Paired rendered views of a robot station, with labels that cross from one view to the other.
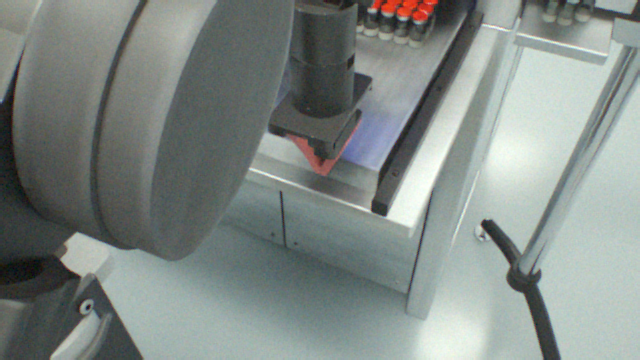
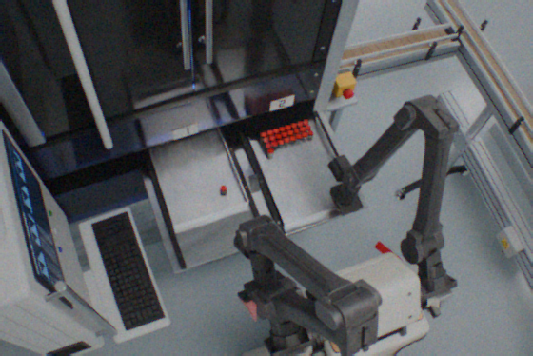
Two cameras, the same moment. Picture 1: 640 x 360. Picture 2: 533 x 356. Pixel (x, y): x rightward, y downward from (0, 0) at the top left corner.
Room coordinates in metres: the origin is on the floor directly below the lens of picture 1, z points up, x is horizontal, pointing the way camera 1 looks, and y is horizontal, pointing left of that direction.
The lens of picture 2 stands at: (0.18, 0.76, 2.57)
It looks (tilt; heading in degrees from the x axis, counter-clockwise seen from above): 64 degrees down; 304
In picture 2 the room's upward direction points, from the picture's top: 11 degrees clockwise
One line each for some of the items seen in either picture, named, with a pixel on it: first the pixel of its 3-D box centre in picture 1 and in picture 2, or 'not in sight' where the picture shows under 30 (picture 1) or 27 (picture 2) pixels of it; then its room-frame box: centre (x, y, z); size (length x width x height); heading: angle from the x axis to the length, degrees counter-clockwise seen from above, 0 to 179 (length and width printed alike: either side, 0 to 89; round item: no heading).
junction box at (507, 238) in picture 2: not in sight; (509, 242); (-0.23, -0.62, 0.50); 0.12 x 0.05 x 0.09; 155
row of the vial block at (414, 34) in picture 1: (364, 16); (288, 142); (0.68, -0.06, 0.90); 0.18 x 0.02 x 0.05; 64
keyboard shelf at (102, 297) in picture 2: not in sight; (111, 276); (0.79, 0.70, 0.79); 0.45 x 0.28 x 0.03; 157
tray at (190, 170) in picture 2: not in sight; (195, 171); (0.83, 0.25, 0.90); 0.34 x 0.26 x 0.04; 155
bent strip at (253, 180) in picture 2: not in sight; (259, 196); (0.61, 0.16, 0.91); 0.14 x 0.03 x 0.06; 154
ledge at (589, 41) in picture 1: (565, 25); (335, 92); (0.72, -0.37, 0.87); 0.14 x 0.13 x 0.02; 155
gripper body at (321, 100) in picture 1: (321, 82); (346, 195); (0.39, 0.00, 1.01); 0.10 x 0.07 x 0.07; 155
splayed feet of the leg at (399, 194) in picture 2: not in sight; (437, 177); (0.22, -0.90, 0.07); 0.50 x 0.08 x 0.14; 65
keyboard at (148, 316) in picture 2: not in sight; (126, 268); (0.76, 0.64, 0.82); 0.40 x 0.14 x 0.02; 157
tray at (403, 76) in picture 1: (332, 62); (301, 169); (0.58, -0.01, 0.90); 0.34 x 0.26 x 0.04; 154
